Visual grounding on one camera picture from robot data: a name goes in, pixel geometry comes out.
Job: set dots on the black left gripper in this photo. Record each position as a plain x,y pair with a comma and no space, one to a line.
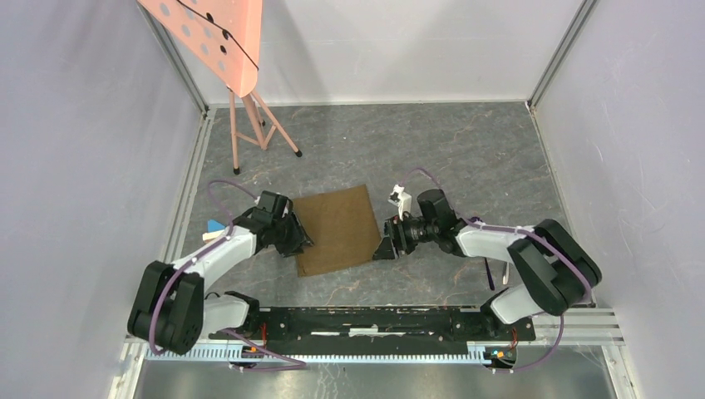
298,238

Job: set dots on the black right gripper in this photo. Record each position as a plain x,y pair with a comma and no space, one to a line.
395,228

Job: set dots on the brown cloth napkin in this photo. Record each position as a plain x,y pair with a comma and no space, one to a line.
343,228

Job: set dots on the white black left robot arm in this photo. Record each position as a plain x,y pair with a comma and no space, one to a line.
171,311

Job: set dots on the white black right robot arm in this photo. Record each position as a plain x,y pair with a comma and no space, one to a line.
556,273

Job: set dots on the blue white wooden block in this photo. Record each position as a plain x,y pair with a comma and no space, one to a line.
213,230

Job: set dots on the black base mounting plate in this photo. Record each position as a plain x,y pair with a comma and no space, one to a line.
405,330

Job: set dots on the purple spoon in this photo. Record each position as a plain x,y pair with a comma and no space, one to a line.
490,280

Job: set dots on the silver fork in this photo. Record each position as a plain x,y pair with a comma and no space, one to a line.
506,274

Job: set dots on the pink music stand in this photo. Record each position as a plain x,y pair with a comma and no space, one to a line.
226,36

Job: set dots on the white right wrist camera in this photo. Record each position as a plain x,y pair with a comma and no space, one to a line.
401,200

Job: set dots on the aluminium frame rail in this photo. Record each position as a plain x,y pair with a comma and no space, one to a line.
194,163

